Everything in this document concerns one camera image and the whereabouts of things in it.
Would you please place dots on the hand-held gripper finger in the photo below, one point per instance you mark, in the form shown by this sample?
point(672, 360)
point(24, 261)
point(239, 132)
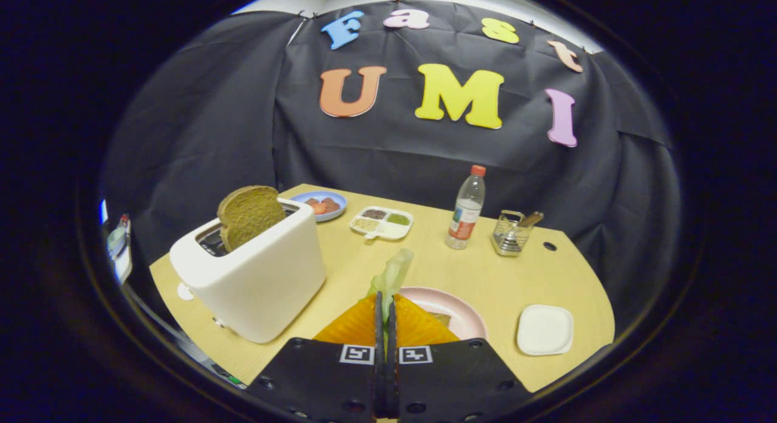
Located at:
point(393, 332)
point(379, 332)

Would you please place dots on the green lettuce leaf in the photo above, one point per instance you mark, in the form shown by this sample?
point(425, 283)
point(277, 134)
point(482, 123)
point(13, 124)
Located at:
point(394, 274)

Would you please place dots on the brown toasted bread slice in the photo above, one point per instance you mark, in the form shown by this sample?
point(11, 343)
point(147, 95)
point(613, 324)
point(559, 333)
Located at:
point(249, 213)

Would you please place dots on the bread slice with pink jam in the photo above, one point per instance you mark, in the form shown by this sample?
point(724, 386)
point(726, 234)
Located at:
point(442, 318)

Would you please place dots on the pink round plate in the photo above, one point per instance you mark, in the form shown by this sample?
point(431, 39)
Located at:
point(452, 304)

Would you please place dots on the white divided tray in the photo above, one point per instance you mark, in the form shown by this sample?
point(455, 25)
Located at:
point(394, 230)

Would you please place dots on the heap of beige beans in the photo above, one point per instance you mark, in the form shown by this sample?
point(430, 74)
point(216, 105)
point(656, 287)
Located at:
point(365, 224)

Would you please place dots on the heap of green beans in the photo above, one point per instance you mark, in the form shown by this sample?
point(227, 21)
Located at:
point(399, 219)

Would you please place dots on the heap of dark beans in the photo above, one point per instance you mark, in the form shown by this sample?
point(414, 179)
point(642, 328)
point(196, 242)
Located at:
point(374, 214)

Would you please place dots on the white toaster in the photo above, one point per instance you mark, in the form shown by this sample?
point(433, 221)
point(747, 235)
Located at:
point(261, 283)

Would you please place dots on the clear plastic water bottle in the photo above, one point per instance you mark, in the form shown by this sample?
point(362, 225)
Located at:
point(464, 219)

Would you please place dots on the brown meat slices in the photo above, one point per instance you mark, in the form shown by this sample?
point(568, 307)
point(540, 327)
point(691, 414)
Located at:
point(331, 203)

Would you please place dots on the red tomato piece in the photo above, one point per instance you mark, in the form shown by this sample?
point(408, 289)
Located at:
point(319, 208)

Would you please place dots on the white square plate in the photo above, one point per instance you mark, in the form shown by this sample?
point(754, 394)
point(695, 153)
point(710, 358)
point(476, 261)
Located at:
point(545, 329)

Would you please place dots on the blue round plate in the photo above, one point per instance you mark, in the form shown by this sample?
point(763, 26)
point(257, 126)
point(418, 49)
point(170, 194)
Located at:
point(297, 198)

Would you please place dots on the wooden utensil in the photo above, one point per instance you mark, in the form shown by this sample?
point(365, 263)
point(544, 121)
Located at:
point(533, 218)

